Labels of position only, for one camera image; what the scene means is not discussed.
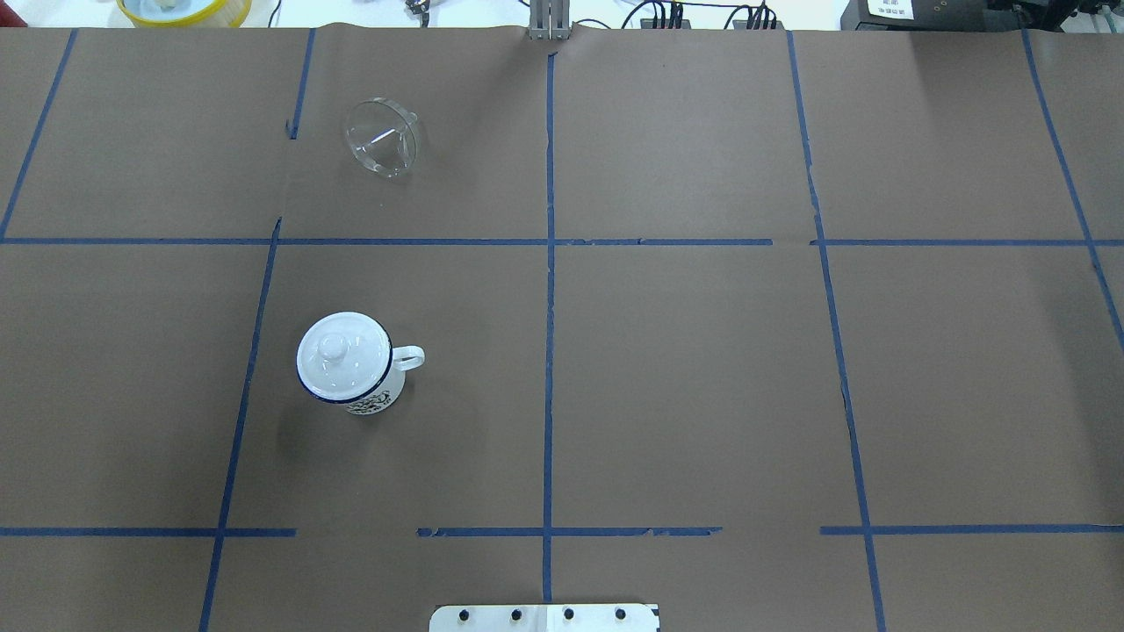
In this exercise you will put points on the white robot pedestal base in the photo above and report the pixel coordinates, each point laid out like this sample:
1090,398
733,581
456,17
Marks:
547,617

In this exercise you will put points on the yellow tape roll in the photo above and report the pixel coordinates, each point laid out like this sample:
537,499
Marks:
185,14

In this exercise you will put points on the white enamel mug lid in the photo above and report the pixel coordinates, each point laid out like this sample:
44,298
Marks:
343,357

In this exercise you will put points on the white enamel mug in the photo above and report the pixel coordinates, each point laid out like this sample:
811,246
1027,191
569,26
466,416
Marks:
403,359

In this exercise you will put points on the clear glass funnel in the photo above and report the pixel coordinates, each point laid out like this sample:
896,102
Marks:
382,136

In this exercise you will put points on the aluminium frame post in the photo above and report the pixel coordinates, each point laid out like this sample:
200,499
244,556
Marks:
549,19

